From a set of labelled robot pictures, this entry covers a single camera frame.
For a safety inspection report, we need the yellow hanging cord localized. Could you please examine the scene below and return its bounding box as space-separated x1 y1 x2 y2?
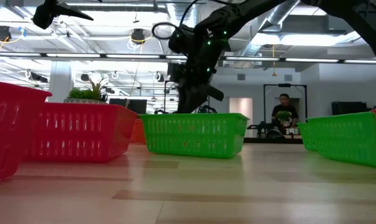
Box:
271 44 278 77

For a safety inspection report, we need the black looped cable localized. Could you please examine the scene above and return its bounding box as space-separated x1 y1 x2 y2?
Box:
151 0 201 40

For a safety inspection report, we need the green plastic basket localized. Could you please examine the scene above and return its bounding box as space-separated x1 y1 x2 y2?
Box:
306 111 376 169
297 122 318 152
140 113 250 159

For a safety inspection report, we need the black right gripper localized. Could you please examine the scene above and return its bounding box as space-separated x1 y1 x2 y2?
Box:
167 24 232 114

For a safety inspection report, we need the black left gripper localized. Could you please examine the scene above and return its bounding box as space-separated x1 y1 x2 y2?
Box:
32 0 94 30

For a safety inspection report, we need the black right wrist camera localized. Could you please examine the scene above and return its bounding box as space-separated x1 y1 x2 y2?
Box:
168 26 195 55

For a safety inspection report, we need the black ceiling camera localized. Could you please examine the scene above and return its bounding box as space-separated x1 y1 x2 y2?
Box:
131 28 146 45
0 25 12 42

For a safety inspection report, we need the small green potted plant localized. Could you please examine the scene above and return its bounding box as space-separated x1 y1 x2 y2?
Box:
275 110 293 124

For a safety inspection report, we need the black computer monitor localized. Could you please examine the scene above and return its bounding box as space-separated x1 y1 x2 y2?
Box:
109 98 149 115
331 101 369 116

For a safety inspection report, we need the person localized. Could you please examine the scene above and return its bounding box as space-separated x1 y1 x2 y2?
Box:
270 93 300 133

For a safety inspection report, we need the orange plastic basket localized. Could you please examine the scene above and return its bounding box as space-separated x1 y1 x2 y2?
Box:
130 118 147 145

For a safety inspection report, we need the black metal frame stand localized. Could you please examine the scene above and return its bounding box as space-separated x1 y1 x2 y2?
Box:
263 83 308 138

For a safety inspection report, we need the silver ventilation duct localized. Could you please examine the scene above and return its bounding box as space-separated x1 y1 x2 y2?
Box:
237 0 303 60

